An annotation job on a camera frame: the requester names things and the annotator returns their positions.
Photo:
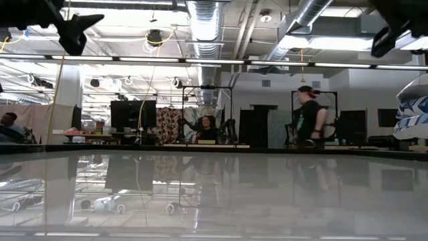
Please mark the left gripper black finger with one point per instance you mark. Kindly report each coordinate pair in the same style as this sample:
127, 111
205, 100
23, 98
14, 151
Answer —
80, 25
73, 43

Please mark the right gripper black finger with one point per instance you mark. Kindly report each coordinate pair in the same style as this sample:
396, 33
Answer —
376, 47

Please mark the black background robot arm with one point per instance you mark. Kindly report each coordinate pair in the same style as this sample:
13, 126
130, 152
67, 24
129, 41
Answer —
230, 129

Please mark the long light strip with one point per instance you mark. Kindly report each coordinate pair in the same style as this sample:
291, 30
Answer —
150, 59

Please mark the black screen panel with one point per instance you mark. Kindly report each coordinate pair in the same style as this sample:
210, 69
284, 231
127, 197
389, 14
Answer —
351, 122

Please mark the yellow hanging pendant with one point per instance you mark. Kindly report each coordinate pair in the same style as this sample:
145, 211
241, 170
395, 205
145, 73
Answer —
302, 79

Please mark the pink curtain cloth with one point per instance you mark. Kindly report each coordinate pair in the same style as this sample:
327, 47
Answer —
30, 115

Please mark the large black monitor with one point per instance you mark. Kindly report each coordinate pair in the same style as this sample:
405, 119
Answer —
132, 114

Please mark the cluttered background desk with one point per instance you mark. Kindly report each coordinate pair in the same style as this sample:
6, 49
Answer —
93, 136

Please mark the person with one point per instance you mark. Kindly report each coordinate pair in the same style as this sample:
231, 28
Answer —
207, 129
8, 120
311, 120

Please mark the background wooden table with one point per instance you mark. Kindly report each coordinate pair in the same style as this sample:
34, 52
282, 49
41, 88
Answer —
224, 146
351, 147

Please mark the floral patterned cloth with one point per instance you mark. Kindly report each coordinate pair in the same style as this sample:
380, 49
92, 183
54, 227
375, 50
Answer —
167, 124

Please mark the grey-green divider panel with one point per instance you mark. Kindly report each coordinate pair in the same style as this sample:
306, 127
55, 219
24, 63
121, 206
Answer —
279, 125

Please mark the black tall cabinet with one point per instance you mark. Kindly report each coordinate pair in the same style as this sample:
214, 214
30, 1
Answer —
254, 130

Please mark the black metal rig frame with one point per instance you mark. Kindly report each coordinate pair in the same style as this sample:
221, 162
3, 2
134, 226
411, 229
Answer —
207, 87
331, 97

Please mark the grey wall vent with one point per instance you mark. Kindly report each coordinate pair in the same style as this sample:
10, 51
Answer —
265, 83
316, 84

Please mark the black wall screen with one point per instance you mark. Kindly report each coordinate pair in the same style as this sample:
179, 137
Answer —
388, 117

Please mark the black ceiling camera dome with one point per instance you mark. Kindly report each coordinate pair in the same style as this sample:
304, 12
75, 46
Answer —
154, 37

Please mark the black metal table frame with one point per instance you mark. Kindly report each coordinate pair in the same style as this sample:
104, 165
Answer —
100, 148

